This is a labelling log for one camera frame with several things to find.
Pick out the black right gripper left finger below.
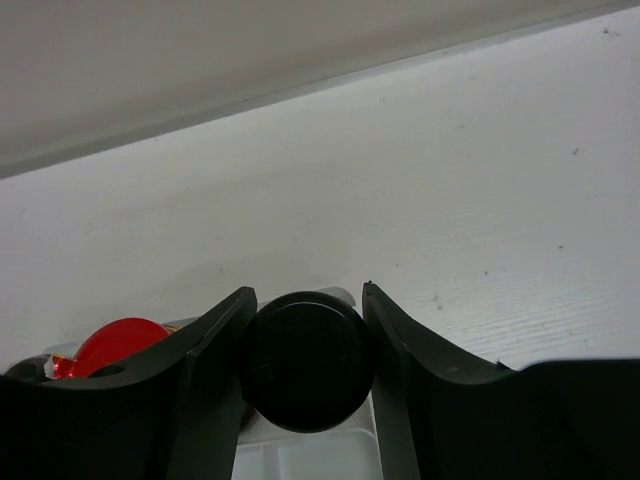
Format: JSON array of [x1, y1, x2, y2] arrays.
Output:
[[1, 287, 257, 479]]

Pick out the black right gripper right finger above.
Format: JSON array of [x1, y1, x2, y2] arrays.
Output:
[[362, 282, 639, 479]]

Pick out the red lid sauce jar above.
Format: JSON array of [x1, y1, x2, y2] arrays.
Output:
[[3, 316, 176, 381]]

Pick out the black lid spice bottle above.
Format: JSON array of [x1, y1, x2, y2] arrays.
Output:
[[238, 290, 375, 433]]

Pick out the white plastic organizer tray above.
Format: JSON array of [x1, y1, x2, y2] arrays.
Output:
[[39, 285, 384, 480]]

